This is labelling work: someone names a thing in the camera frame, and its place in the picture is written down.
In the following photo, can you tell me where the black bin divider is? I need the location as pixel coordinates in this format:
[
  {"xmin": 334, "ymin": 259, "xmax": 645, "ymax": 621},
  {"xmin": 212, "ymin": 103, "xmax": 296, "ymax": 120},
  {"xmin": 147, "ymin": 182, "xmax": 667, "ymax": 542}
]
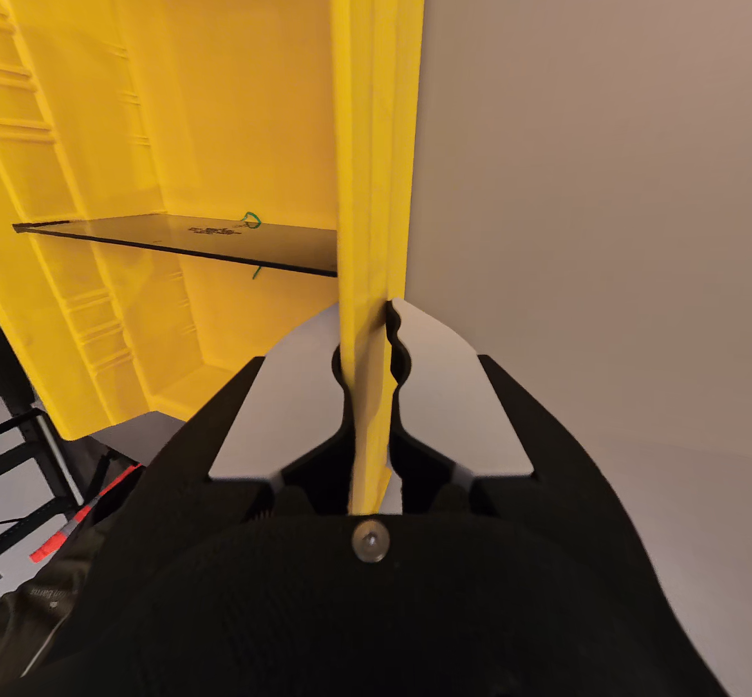
[{"xmin": 12, "ymin": 212, "xmax": 340, "ymax": 279}]

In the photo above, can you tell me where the dark bag with red strap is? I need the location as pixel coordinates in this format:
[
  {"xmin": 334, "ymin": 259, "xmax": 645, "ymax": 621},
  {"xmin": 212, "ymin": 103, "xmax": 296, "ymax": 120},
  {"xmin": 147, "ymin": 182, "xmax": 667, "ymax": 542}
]
[{"xmin": 0, "ymin": 453, "xmax": 145, "ymax": 680}]

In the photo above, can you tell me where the black metal rack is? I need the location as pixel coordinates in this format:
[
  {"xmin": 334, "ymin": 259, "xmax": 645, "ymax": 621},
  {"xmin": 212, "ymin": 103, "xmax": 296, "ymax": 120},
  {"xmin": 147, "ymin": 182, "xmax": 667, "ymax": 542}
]
[{"xmin": 0, "ymin": 327, "xmax": 86, "ymax": 557}]

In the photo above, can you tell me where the yellow plastic bin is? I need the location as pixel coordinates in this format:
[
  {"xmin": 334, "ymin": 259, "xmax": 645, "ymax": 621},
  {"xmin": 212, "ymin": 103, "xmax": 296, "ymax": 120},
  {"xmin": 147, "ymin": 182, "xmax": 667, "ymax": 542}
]
[{"xmin": 0, "ymin": 0, "xmax": 430, "ymax": 517}]

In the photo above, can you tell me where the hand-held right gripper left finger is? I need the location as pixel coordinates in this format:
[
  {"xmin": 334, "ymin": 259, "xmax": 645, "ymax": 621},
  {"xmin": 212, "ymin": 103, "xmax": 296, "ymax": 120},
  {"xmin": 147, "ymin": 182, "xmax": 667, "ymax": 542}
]
[{"xmin": 207, "ymin": 302, "xmax": 354, "ymax": 516}]

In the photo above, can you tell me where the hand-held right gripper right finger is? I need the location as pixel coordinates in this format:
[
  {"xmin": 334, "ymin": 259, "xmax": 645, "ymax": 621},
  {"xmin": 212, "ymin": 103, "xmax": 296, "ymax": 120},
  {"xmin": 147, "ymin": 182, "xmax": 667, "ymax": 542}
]
[{"xmin": 385, "ymin": 296, "xmax": 537, "ymax": 515}]

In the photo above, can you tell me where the green twist tie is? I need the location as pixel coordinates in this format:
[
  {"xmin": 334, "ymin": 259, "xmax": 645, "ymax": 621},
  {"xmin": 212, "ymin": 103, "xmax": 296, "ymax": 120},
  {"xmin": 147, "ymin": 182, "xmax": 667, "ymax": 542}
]
[{"xmin": 242, "ymin": 211, "xmax": 263, "ymax": 281}]

